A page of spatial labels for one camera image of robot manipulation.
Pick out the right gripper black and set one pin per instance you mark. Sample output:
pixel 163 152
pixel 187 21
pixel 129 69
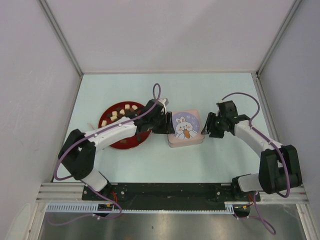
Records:
pixel 210 119

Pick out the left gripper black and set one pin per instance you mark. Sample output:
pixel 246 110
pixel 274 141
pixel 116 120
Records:
pixel 166 127

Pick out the pink square tin box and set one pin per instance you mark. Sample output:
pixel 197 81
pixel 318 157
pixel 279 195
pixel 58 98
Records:
pixel 175 142

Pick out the silver tin lid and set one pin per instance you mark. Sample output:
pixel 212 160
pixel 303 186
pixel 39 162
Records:
pixel 187 124

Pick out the red round plate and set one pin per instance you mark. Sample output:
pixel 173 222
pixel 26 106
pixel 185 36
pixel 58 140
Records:
pixel 116 112

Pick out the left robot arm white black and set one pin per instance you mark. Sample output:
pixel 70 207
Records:
pixel 79 151

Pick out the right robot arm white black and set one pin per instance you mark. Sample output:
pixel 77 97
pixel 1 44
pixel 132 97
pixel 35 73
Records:
pixel 279 168

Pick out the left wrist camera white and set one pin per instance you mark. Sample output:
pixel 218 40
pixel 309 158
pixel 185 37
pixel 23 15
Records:
pixel 164 101

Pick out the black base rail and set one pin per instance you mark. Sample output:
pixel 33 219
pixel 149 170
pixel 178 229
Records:
pixel 174 195

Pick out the white slotted cable duct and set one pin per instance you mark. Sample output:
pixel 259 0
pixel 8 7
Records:
pixel 107 208

